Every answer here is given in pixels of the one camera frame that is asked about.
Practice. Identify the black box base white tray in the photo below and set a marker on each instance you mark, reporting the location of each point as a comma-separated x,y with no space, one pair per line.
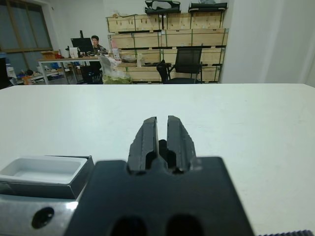
37,169

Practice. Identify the brown cardboard box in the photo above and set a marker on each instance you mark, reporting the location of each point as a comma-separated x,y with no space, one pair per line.
49,55

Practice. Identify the black carrying bag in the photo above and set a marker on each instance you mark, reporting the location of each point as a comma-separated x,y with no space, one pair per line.
206,6
160,8

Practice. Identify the pink white carton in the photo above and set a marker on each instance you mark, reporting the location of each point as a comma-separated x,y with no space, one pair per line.
116,55

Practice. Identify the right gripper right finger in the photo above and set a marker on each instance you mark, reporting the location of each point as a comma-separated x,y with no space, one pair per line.
180,145

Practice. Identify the black mesh office chair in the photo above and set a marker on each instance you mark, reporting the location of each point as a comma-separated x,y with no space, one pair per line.
188,59

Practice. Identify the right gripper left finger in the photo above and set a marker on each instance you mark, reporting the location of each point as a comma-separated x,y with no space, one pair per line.
142,145

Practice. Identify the white framed wooden desk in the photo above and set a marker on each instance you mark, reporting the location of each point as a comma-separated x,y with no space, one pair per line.
61,59

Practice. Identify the dark haired seated person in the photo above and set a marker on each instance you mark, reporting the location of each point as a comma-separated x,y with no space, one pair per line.
95,40

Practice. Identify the wood framed window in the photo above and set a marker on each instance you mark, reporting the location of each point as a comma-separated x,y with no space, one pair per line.
24,24

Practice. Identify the black solid office chair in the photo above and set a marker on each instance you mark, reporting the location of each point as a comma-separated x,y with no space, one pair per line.
3,73

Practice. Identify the black computer monitor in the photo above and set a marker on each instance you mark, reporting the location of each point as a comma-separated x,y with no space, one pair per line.
81,44

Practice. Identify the yellow green plastic bag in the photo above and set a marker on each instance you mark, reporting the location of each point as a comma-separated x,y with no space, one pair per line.
115,76

